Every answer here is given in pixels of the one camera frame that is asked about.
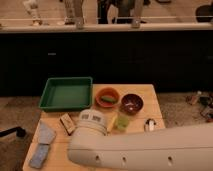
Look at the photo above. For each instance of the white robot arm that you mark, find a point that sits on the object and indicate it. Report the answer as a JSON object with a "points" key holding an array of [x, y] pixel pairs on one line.
{"points": [[188, 148]]}

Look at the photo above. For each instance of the orange bowl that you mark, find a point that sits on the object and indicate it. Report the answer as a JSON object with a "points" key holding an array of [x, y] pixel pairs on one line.
{"points": [[108, 91]]}

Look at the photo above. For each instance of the green vegetable in bowl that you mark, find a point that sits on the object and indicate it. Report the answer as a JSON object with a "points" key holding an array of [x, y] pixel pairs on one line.
{"points": [[108, 99]]}

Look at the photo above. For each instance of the dark brown bowl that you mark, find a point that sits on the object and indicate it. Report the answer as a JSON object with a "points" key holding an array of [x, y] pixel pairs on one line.
{"points": [[131, 104]]}

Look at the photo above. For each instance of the green cup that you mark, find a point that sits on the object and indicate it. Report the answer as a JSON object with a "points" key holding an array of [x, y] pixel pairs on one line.
{"points": [[122, 122]]}

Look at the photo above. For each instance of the green plastic tray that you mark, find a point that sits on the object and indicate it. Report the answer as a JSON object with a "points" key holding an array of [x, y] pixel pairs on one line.
{"points": [[67, 94]]}

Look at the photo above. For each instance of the black white small toy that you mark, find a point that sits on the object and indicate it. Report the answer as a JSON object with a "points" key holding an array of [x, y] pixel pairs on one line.
{"points": [[150, 125]]}

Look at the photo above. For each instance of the grey folded cloth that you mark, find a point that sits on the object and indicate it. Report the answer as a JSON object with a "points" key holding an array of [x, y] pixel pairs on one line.
{"points": [[46, 134]]}

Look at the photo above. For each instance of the blue sponge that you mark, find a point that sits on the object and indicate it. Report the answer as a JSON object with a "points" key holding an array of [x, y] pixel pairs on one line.
{"points": [[39, 156]]}

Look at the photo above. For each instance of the black chair base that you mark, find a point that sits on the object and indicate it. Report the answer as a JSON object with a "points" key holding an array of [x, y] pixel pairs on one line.
{"points": [[19, 131]]}

